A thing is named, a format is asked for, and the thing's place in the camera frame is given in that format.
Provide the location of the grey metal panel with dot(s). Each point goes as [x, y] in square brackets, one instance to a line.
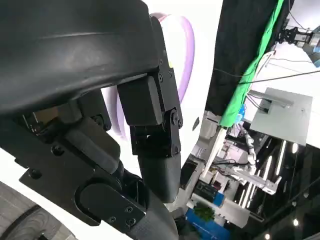
[282, 120]

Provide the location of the lilac plate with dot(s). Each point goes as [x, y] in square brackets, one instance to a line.
[188, 50]

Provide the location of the blue box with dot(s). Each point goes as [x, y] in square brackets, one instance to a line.
[216, 232]

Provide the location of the black backdrop cloth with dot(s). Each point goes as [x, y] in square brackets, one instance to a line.
[237, 37]

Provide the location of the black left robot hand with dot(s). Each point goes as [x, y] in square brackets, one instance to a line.
[75, 50]

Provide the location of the aluminium frame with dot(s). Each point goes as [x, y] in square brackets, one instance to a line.
[260, 180]

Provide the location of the green cloth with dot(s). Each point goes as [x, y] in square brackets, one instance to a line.
[246, 87]

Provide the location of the green plant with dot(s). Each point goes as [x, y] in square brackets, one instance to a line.
[205, 212]

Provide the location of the black background machine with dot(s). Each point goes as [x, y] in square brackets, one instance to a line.
[291, 36]

